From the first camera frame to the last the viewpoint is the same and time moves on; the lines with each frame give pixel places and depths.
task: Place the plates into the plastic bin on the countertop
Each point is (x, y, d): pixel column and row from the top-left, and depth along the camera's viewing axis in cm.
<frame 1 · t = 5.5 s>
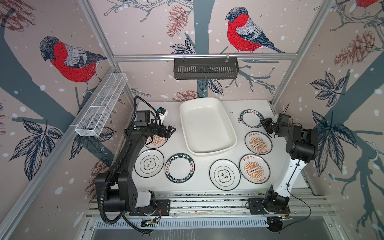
left hand: (167, 125, 83), fingers open
right hand: (263, 122, 105), fingers open
white plastic bin: (206, 125, 106), point 3 cm above the table
green ring plate far right: (252, 118, 113), on the table
orange sunburst plate right middle: (258, 142, 100), on the table
orange sunburst plate right front: (254, 168, 88), on the table
white flower plate centre right: (225, 174, 85), on the table
green ring plate front centre: (179, 168, 88), on the table
white flower plate left: (148, 163, 91), on the table
orange sunburst plate left: (157, 141, 100), on the table

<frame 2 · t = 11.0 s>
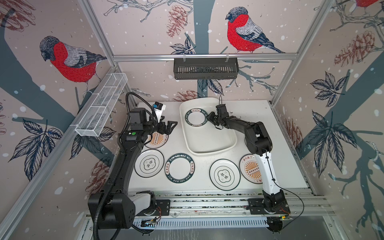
left hand: (168, 119, 76), fingers open
right hand: (206, 118, 109), fingers open
green ring plate far right: (196, 117, 113), on the table
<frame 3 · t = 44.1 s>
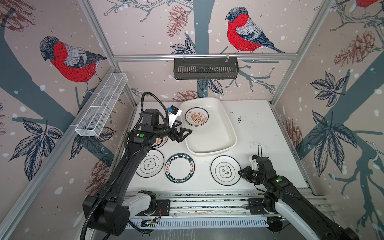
left hand: (184, 127, 71), fingers open
right hand: (237, 174, 83), fingers closed
orange sunburst plate right front: (196, 116, 113), point 2 cm above the table
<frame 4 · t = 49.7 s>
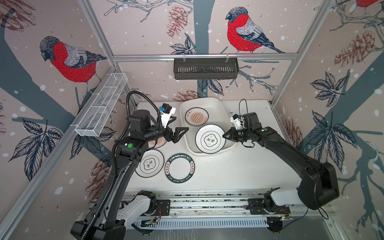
left hand: (180, 123, 64), fingers open
right hand: (222, 137, 81), fingers closed
white flower plate centre right: (209, 138, 85), point 14 cm above the table
